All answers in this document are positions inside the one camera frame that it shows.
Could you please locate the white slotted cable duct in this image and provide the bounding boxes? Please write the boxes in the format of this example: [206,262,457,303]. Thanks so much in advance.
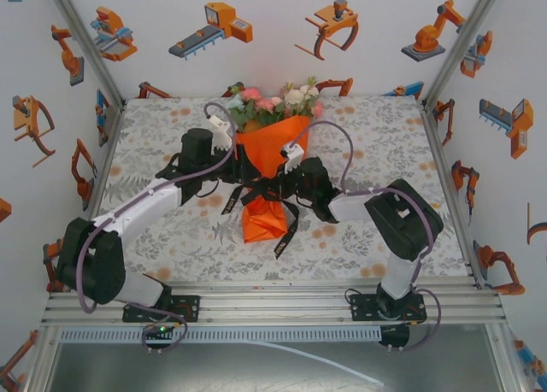
[59,326,381,344]

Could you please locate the white rose artificial stem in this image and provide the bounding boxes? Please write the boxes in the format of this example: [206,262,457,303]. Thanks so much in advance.
[279,76,321,118]

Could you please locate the grey floral tablecloth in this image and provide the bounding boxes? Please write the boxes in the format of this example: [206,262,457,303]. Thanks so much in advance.
[80,95,473,282]

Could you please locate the pale blue flower artificial stem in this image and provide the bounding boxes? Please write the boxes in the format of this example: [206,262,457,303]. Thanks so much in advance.
[228,95,253,132]

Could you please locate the black printed ribbon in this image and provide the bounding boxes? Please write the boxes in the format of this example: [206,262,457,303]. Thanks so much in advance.
[220,178,300,260]

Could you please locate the orange wrapping paper sheet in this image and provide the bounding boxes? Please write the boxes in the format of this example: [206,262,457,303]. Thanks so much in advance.
[234,114,312,244]

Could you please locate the aluminium mounting rails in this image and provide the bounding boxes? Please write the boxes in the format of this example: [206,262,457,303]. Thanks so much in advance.
[40,278,508,327]

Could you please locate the aluminium frame post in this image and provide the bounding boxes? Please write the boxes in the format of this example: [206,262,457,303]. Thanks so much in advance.
[421,0,508,107]
[42,0,127,107]

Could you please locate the thin white tube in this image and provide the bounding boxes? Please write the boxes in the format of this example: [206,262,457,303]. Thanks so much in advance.
[245,339,385,387]

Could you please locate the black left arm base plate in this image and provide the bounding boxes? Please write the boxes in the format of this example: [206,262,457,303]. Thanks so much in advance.
[122,295,202,324]

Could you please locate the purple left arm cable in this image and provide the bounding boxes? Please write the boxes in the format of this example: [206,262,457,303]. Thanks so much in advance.
[76,102,237,355]

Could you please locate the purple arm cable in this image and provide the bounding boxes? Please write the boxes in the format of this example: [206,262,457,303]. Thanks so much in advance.
[76,102,237,355]
[286,120,444,353]

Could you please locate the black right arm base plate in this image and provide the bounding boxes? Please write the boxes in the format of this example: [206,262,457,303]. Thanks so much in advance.
[349,292,428,325]

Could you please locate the black controller board green LED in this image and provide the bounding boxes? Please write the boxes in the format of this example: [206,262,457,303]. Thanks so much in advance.
[142,321,177,351]

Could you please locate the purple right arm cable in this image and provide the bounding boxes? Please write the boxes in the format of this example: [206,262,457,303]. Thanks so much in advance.
[286,120,444,353]

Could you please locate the black controller box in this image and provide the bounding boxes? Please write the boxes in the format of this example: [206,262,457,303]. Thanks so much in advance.
[378,323,411,350]

